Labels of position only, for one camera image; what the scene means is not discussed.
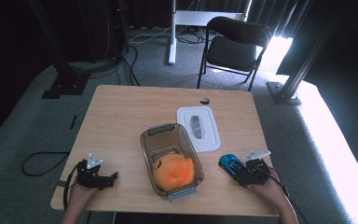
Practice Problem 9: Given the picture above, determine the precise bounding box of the blue toy car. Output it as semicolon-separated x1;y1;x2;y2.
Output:
218;153;250;184

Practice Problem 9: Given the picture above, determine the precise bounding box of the white lid with grey handle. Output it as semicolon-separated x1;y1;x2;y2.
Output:
176;105;222;154

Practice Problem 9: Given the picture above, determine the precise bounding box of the person's right hand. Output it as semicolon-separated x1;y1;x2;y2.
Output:
248;176;288;213

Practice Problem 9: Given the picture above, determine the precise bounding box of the white floor cable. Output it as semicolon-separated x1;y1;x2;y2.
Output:
129;25;172;45

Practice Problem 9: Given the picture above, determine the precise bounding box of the black floor cable loop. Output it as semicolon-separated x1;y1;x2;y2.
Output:
21;151;71;177

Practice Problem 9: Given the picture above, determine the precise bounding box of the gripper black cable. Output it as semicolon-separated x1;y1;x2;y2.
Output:
62;161;86;210
265;166;310;224

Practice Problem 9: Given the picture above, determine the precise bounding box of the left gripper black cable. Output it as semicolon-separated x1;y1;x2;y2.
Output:
62;161;86;210

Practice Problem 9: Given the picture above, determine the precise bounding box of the white desk frame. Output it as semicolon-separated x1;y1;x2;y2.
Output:
167;0;254;65

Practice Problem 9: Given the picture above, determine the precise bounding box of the orange plush fruit toy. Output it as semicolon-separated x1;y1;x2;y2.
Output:
152;153;196;192

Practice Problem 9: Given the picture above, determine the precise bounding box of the black folding chair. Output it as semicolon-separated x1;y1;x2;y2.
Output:
197;16;273;92

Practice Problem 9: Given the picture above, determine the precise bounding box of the clear brown storage container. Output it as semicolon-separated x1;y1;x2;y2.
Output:
139;122;205;203

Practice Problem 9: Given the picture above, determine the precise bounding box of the black metal stand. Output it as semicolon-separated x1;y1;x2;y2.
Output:
266;0;346;106
27;0;91;100

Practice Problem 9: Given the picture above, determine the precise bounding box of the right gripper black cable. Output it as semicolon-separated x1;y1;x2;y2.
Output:
265;166;310;224

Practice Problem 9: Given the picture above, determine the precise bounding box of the bundle of black floor cables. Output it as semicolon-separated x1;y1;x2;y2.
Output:
68;18;142;87

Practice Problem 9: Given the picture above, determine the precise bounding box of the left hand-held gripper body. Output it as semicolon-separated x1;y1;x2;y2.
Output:
76;152;106;189

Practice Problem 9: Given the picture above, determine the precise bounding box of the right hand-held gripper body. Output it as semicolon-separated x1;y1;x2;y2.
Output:
243;149;272;187

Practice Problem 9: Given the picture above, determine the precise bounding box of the grey tape strip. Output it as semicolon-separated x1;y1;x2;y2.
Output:
48;179;68;188

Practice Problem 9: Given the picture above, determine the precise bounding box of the person's left hand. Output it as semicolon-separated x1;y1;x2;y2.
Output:
67;183;99;209

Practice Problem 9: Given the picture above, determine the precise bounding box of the dark equipment tower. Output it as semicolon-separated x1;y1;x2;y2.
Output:
105;0;131;60

